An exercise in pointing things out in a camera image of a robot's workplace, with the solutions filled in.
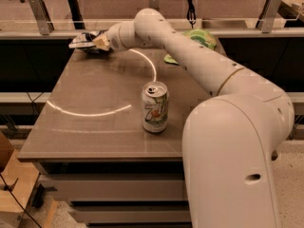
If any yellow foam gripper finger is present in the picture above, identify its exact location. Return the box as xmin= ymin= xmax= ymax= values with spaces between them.
xmin=93 ymin=34 xmax=110 ymax=51

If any blue chip bag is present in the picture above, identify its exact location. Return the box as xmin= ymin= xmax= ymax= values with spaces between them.
xmin=68 ymin=30 xmax=104 ymax=54

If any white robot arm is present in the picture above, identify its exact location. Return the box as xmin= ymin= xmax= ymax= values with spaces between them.
xmin=93 ymin=9 xmax=295 ymax=228

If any green chip bag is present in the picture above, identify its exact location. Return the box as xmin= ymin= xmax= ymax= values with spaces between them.
xmin=162 ymin=28 xmax=219 ymax=66

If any green white soda can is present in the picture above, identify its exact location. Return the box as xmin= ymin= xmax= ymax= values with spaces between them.
xmin=142 ymin=81 xmax=169 ymax=133

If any grey drawer cabinet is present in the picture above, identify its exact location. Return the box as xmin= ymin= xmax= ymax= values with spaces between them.
xmin=19 ymin=49 xmax=208 ymax=228

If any wooden box at left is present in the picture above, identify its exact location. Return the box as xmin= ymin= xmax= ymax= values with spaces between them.
xmin=0 ymin=131 xmax=41 ymax=228

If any middle metal railing bracket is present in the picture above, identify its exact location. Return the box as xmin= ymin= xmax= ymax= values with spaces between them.
xmin=149 ymin=0 xmax=160 ymax=10

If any metal railing bracket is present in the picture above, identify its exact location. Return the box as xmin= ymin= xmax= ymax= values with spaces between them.
xmin=149 ymin=0 xmax=160 ymax=10
xmin=28 ymin=0 xmax=54 ymax=35
xmin=256 ymin=0 xmax=282 ymax=33

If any left metal railing bracket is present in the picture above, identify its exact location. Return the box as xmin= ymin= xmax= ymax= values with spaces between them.
xmin=28 ymin=0 xmax=54 ymax=35

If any black hanging cable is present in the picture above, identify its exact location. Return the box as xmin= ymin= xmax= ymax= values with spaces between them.
xmin=185 ymin=0 xmax=198 ymax=29

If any right metal railing bracket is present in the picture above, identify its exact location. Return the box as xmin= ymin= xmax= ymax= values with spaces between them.
xmin=256 ymin=0 xmax=282 ymax=33

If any black floor cable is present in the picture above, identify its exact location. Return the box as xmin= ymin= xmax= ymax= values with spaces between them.
xmin=0 ymin=173 xmax=43 ymax=228

